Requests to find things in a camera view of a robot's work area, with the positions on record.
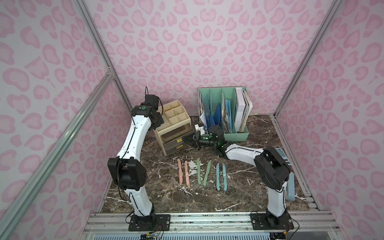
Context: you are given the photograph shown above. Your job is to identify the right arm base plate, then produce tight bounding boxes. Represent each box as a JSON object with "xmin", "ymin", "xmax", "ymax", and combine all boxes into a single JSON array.
[{"xmin": 250, "ymin": 212, "xmax": 295, "ymax": 232}]

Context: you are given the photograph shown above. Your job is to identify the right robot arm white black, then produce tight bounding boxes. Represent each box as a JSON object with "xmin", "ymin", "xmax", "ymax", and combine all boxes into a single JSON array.
[{"xmin": 182, "ymin": 125, "xmax": 292, "ymax": 229}]

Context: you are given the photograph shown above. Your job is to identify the grey blue calculator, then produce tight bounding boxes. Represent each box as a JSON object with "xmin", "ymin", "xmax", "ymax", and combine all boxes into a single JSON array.
[{"xmin": 275, "ymin": 148, "xmax": 293, "ymax": 166}]

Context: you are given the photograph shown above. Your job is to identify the white book in rack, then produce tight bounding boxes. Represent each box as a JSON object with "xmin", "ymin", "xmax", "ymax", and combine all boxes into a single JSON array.
[{"xmin": 234, "ymin": 88, "xmax": 246, "ymax": 133}]

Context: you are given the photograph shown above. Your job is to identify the pink knife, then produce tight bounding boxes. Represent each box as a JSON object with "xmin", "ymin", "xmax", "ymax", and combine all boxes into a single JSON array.
[
  {"xmin": 177, "ymin": 159, "xmax": 183, "ymax": 186},
  {"xmin": 184, "ymin": 161, "xmax": 191, "ymax": 188}
]

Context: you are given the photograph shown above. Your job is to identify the blue folder in rack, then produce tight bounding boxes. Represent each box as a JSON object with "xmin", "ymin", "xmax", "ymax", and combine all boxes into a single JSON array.
[{"xmin": 225, "ymin": 99, "xmax": 233, "ymax": 134}]

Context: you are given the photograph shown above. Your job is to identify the drawer with gold handle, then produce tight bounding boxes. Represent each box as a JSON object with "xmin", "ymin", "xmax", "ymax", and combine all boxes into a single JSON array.
[{"xmin": 161, "ymin": 124, "xmax": 195, "ymax": 143}]

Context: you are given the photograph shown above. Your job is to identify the teal knife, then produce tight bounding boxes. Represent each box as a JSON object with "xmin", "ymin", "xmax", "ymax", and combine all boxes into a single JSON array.
[
  {"xmin": 222, "ymin": 164, "xmax": 228, "ymax": 191},
  {"xmin": 216, "ymin": 163, "xmax": 221, "ymax": 191}
]

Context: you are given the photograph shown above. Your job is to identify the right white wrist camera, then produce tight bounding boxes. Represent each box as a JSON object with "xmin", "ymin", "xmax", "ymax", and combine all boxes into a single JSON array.
[{"xmin": 195, "ymin": 124, "xmax": 206, "ymax": 135}]

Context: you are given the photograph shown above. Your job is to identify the green knife left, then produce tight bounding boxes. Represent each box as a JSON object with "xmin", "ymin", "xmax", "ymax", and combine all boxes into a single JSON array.
[{"xmin": 196, "ymin": 158, "xmax": 202, "ymax": 185}]

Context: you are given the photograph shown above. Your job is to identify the green knife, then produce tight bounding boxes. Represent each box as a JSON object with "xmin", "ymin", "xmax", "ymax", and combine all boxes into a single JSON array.
[
  {"xmin": 203, "ymin": 161, "xmax": 212, "ymax": 186},
  {"xmin": 196, "ymin": 158, "xmax": 202, "ymax": 185}
]

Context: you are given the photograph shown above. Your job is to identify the green file organizer rack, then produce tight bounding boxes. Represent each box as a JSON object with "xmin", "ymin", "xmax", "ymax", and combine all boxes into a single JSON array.
[{"xmin": 198, "ymin": 87, "xmax": 253, "ymax": 142}]

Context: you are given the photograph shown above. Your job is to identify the pink knife right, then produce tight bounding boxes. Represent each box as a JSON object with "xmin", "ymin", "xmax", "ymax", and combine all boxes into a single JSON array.
[{"xmin": 184, "ymin": 161, "xmax": 191, "ymax": 188}]

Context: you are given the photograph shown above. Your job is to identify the beige desktop drawer organizer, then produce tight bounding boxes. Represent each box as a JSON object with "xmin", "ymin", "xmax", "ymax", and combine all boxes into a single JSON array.
[{"xmin": 154, "ymin": 100, "xmax": 195, "ymax": 156}]

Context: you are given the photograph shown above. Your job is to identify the pink knife left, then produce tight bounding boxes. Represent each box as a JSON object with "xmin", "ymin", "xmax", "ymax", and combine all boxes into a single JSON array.
[{"xmin": 177, "ymin": 159, "xmax": 183, "ymax": 186}]

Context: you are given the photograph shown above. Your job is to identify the aluminium front rail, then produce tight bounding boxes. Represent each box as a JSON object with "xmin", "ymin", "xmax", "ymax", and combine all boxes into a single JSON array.
[{"xmin": 83, "ymin": 211, "xmax": 341, "ymax": 235}]

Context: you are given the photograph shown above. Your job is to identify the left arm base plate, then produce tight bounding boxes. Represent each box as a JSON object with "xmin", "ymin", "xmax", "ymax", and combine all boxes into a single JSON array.
[{"xmin": 128, "ymin": 214, "xmax": 171, "ymax": 232}]

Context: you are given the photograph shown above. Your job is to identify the green knife right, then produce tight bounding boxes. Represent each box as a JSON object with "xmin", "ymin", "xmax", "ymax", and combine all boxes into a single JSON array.
[{"xmin": 203, "ymin": 161, "xmax": 212, "ymax": 186}]

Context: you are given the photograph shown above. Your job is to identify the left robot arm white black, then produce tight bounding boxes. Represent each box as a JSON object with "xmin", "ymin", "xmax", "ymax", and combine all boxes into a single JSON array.
[{"xmin": 108, "ymin": 94, "xmax": 164, "ymax": 219}]

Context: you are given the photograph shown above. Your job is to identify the papers in rack left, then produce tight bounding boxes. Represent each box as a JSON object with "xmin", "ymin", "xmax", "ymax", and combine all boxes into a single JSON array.
[{"xmin": 199, "ymin": 94, "xmax": 207, "ymax": 130}]

